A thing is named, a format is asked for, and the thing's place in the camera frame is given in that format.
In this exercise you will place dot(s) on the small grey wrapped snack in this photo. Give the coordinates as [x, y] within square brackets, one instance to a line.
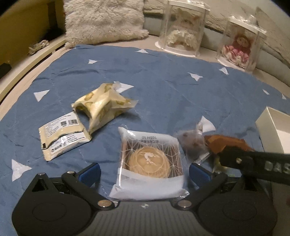
[192, 144]

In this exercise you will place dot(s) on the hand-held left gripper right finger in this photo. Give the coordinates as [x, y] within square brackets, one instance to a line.
[199, 174]

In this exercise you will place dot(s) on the clear case with pink doll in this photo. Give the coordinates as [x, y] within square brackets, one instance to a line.
[240, 43]

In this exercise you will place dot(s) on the white doll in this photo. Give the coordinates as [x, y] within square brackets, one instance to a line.
[181, 36]

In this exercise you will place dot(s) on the wide beige textured pillow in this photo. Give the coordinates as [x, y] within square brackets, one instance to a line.
[156, 8]

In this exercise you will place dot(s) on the fluffy white pillow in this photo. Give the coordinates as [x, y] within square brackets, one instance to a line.
[102, 20]

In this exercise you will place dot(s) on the brown snack packet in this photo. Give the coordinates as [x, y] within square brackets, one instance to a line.
[226, 141]

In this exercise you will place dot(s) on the cream yellow-print snack packet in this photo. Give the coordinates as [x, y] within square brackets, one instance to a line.
[104, 105]

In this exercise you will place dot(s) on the beige snack sachet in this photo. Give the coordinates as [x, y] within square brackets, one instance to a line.
[63, 135]

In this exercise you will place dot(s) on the clear white mooncake packet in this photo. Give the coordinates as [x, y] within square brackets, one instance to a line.
[149, 163]

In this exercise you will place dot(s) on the white cardboard box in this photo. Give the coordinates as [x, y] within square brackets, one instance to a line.
[275, 127]

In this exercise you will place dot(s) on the clear case with white doll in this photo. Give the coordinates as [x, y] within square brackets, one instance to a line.
[181, 27]

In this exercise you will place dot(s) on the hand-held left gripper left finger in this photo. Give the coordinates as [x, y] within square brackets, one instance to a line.
[90, 174]

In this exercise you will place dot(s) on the small beige ornament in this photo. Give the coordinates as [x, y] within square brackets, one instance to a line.
[38, 47]

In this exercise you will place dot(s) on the pink doll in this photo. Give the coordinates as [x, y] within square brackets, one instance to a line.
[236, 51]

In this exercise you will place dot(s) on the blue blanket with white triangles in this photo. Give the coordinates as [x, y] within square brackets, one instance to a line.
[158, 95]

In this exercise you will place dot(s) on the small black item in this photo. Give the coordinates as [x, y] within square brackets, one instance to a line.
[5, 70]

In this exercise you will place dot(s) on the wooden bedside shelf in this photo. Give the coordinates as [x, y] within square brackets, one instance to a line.
[22, 63]

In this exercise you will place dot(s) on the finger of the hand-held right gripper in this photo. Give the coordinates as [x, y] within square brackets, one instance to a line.
[231, 158]

